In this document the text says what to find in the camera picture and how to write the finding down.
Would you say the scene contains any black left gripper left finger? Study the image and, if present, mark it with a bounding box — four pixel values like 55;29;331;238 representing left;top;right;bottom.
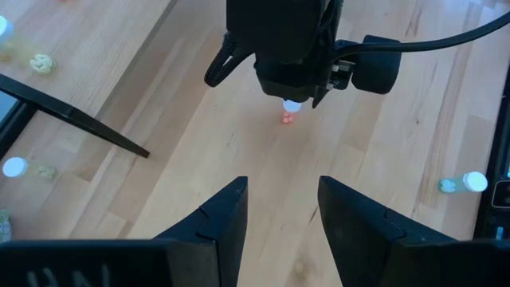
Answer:
0;176;249;287

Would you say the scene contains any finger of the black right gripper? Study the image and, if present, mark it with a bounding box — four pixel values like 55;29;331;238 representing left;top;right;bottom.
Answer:
312;85;332;109

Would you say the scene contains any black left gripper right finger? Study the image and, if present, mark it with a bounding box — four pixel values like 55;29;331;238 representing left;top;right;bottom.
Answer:
317;175;510;287

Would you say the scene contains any small teal pill bottle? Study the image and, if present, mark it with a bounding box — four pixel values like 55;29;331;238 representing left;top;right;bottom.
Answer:
437;171;489;195

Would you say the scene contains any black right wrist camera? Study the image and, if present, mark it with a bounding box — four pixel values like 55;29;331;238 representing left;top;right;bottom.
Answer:
351;34;402;96

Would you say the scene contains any black braided cable loop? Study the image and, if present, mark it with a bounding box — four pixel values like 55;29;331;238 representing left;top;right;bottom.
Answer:
204;31;256;88

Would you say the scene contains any black aluminium table frame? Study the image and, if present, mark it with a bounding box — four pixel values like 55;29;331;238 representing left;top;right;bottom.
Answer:
0;63;510;240

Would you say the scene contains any black table-level camera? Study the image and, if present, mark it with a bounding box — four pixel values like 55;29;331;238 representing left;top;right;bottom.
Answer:
490;179;510;209

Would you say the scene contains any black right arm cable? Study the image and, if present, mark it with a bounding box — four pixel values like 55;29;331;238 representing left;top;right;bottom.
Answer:
334;10;510;55

